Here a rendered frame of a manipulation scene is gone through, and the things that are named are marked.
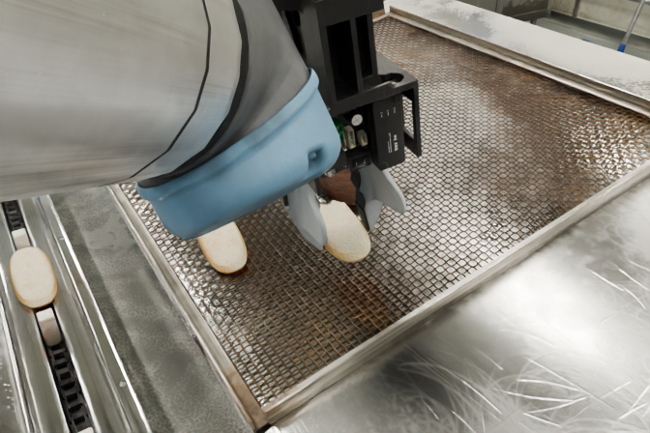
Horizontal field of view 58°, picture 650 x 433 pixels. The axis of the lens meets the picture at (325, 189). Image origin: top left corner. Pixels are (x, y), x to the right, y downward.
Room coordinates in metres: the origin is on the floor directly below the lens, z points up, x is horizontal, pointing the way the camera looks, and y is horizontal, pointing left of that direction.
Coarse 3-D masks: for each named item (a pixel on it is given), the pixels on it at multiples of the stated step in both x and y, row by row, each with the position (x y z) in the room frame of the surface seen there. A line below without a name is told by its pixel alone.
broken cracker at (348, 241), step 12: (324, 204) 0.40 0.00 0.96; (336, 204) 0.40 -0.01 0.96; (324, 216) 0.39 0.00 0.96; (336, 216) 0.39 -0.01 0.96; (348, 216) 0.39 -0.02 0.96; (336, 228) 0.37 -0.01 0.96; (348, 228) 0.37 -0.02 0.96; (360, 228) 0.37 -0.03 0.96; (336, 240) 0.36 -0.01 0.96; (348, 240) 0.36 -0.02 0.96; (360, 240) 0.36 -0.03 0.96; (336, 252) 0.35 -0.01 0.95; (348, 252) 0.35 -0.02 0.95; (360, 252) 0.35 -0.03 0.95
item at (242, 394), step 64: (448, 64) 0.73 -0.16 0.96; (512, 64) 0.70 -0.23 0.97; (448, 128) 0.58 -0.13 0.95; (640, 128) 0.53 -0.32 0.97; (128, 192) 0.54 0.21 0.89; (576, 192) 0.44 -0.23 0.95; (256, 256) 0.41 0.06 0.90; (448, 256) 0.38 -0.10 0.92; (512, 256) 0.36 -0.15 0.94; (192, 320) 0.34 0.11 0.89; (256, 320) 0.34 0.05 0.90; (320, 320) 0.33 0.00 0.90; (256, 384) 0.28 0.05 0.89; (320, 384) 0.27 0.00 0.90
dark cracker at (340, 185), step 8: (336, 176) 0.50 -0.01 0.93; (344, 176) 0.50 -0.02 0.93; (320, 184) 0.50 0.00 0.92; (328, 184) 0.49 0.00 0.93; (336, 184) 0.49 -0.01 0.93; (344, 184) 0.49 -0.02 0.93; (352, 184) 0.48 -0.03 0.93; (328, 192) 0.48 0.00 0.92; (336, 192) 0.48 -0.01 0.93; (344, 192) 0.47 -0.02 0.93; (352, 192) 0.47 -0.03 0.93; (336, 200) 0.47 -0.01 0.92; (344, 200) 0.47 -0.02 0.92; (352, 200) 0.46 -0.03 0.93
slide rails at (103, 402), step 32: (0, 224) 0.53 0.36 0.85; (32, 224) 0.53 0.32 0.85; (0, 256) 0.47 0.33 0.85; (0, 288) 0.43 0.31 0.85; (64, 288) 0.43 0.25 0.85; (32, 320) 0.38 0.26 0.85; (64, 320) 0.38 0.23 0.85; (32, 352) 0.35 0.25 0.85; (96, 352) 0.35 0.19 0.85; (32, 384) 0.31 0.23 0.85; (96, 384) 0.31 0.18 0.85; (32, 416) 0.28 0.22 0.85; (64, 416) 0.28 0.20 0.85; (96, 416) 0.28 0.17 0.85
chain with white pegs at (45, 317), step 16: (16, 224) 0.55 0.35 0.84; (16, 240) 0.48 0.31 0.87; (48, 304) 0.41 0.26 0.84; (48, 320) 0.37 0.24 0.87; (48, 336) 0.36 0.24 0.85; (48, 352) 0.35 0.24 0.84; (64, 352) 0.35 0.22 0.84; (64, 368) 0.34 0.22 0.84; (64, 384) 0.32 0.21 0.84; (64, 400) 0.30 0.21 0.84; (80, 400) 0.30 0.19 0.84; (80, 416) 0.29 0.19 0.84; (80, 432) 0.26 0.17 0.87
